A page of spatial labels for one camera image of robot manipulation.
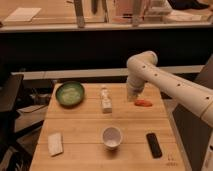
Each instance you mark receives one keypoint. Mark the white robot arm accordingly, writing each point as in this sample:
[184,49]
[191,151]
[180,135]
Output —
[196,98]

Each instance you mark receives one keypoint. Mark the white sponge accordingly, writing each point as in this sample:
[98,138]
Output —
[55,145]

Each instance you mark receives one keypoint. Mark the orange carrot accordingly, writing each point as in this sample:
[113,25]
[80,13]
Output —
[143,103]

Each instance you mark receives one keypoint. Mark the white cup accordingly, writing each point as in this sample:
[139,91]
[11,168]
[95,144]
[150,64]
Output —
[112,137]

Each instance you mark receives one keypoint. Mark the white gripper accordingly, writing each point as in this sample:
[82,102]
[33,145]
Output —
[132,94]

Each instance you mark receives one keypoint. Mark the black remote control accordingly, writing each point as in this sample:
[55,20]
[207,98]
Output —
[154,145]

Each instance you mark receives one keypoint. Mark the white paper sheet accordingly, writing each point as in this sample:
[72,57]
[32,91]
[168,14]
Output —
[22,15]

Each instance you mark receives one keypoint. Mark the white bottle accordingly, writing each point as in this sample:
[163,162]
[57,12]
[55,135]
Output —
[105,100]

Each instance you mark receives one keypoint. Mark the green bowl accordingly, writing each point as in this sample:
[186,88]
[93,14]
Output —
[70,93]

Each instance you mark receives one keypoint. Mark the black chair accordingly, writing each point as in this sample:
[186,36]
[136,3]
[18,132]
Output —
[8,97]

